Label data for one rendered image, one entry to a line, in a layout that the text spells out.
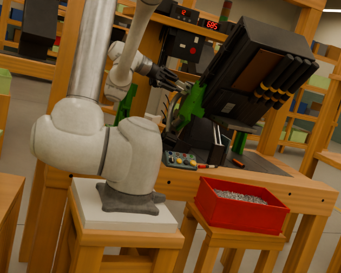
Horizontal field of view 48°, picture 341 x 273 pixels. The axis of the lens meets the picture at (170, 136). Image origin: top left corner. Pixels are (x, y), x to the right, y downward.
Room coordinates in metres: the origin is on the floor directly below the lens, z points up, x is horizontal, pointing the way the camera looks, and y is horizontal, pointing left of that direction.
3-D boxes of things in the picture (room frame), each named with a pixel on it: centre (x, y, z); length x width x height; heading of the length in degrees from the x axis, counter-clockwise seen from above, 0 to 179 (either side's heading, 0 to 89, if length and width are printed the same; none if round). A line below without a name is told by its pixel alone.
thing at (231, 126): (1.94, -0.24, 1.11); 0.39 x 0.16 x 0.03; 23
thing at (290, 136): (7.67, -2.11, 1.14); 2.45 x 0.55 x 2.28; 118
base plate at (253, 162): (2.00, -0.13, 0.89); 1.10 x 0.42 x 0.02; 113
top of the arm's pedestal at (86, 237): (1.16, 0.09, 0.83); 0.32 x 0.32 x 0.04; 25
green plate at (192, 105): (1.92, -0.08, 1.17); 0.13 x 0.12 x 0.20; 113
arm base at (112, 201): (1.17, 0.07, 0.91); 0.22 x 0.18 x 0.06; 112
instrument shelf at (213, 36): (2.24, -0.02, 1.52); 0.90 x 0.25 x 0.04; 113
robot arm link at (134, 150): (1.15, 0.10, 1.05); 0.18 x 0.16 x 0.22; 104
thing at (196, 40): (2.15, 0.06, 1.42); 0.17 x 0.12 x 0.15; 113
